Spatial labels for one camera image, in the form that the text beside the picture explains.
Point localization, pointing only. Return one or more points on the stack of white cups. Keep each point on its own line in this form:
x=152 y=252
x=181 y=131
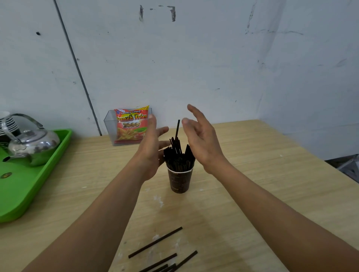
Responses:
x=7 y=124

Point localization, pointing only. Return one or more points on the person's left fingers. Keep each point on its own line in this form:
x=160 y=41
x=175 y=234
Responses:
x=153 y=126

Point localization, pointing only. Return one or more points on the person's right forearm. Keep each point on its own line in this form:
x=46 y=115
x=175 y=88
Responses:
x=280 y=221

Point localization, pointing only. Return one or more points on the grey metal frame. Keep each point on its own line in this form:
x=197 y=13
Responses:
x=349 y=168

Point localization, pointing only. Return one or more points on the bundle of black stirrer sticks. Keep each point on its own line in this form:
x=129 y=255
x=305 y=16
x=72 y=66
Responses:
x=176 y=159

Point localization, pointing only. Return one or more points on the green plastic tray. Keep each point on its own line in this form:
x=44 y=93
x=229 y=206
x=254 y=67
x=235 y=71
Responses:
x=16 y=196

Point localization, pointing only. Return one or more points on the person's left forearm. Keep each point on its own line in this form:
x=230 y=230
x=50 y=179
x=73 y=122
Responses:
x=98 y=224

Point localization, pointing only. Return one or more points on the shiny steel kettle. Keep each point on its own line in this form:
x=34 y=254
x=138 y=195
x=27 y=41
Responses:
x=33 y=145

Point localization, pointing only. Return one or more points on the person's right thumb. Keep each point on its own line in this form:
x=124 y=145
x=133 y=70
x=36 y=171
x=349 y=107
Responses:
x=187 y=126

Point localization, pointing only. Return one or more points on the brown paper cup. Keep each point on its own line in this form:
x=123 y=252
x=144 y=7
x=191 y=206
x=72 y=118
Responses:
x=180 y=180

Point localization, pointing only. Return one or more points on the red orange snack packet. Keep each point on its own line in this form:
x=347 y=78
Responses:
x=130 y=131

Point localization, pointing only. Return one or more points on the clear acrylic holder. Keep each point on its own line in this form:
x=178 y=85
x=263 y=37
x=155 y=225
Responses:
x=110 y=129

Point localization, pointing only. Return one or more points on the small round coin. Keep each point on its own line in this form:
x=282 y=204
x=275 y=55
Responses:
x=6 y=175

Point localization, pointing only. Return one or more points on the person's left hand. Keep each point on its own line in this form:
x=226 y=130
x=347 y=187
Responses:
x=148 y=157

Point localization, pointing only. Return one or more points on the person's right hand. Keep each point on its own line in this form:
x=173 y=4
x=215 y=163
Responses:
x=204 y=145

